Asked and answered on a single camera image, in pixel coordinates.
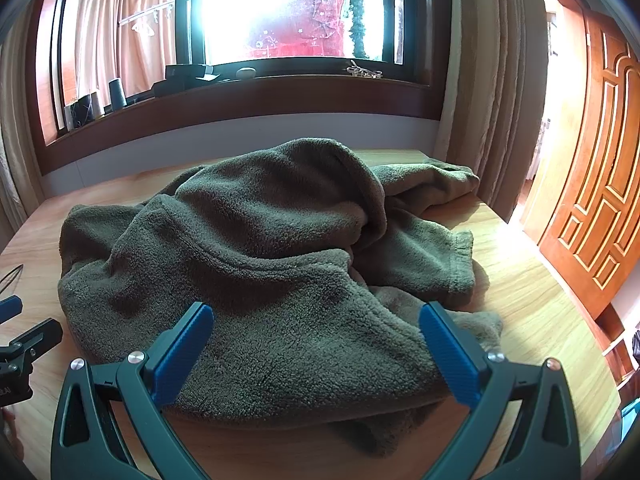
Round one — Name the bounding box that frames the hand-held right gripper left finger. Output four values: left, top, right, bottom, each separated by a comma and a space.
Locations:
50, 302, 216, 480

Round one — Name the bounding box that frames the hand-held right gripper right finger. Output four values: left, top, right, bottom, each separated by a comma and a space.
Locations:
419, 301, 583, 480

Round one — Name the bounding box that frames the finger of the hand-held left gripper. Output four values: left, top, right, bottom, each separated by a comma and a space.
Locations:
0, 318, 64, 361
0, 296, 24, 325

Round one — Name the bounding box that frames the olive fleece sweater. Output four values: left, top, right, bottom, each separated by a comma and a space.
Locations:
57, 137, 503, 458

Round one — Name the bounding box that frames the clothes hanger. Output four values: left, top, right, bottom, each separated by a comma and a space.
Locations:
119, 4, 173, 38

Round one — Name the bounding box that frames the dark marbled thread cone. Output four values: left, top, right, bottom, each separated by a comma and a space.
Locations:
64, 97, 95, 131

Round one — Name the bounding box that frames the carved wooden door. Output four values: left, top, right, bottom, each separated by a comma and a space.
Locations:
520, 10, 640, 321

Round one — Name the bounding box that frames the blue grey thread cone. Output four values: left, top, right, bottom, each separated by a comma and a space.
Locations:
109, 78, 128, 111

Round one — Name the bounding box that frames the wooden window sill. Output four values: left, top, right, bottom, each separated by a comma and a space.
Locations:
30, 72, 446, 176

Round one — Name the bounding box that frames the black box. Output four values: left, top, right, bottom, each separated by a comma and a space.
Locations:
151, 64, 221, 98

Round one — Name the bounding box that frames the pink sheer curtain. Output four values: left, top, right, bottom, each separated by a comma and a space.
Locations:
62, 0, 177, 106

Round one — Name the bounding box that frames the hanging green plant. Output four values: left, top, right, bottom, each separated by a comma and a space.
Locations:
349, 0, 372, 59

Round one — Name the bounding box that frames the red cloth outside window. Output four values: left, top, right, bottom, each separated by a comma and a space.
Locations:
247, 0, 348, 58

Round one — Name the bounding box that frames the dark framed window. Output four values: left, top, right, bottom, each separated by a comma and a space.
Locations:
172, 0, 438, 83

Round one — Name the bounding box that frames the thin black cable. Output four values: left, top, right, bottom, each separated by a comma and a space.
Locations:
0, 264, 25, 295

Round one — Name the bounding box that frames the tangled cord bundle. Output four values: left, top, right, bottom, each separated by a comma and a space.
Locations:
345, 60, 384, 80

